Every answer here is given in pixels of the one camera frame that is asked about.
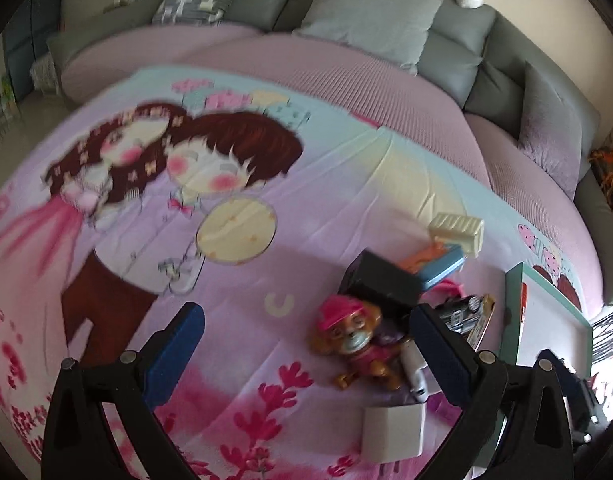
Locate black toy car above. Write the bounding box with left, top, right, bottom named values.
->
left=433, top=294, right=483, bottom=335

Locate teal edged white tray box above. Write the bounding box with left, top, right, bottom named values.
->
left=499, top=262, right=593, bottom=377

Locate white power adapter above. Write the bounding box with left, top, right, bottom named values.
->
left=361, top=404, right=428, bottom=480

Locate blue orange plastic holder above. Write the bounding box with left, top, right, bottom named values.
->
left=401, top=241, right=468, bottom=292

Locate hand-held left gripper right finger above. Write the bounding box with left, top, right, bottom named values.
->
left=411, top=303, right=575, bottom=480

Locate dark blue cabinet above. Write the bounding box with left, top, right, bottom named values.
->
left=1, top=0, right=65, bottom=104

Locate printed blanket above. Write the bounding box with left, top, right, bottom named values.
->
left=0, top=64, right=600, bottom=480

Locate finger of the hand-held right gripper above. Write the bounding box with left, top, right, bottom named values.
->
left=557, top=354, right=595, bottom=411

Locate grey purple pillow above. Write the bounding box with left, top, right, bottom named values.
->
left=517, top=61, right=586, bottom=202

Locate grey sofa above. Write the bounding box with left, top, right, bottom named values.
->
left=46, top=0, right=613, bottom=307

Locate plain grey pillow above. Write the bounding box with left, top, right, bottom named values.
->
left=292, top=0, right=444, bottom=77

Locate brown toy dog pink outfit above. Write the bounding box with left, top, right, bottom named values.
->
left=306, top=296, right=413, bottom=394

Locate cream plastic clip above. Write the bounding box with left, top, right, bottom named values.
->
left=428, top=212, right=486, bottom=254

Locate black box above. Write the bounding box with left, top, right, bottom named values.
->
left=338, top=249, right=438, bottom=323

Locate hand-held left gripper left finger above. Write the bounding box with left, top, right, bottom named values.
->
left=40, top=301, right=207, bottom=480

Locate pink sofa cover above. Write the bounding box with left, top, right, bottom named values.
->
left=60, top=25, right=603, bottom=307

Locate orange toy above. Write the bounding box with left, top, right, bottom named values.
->
left=589, top=145, right=613, bottom=212

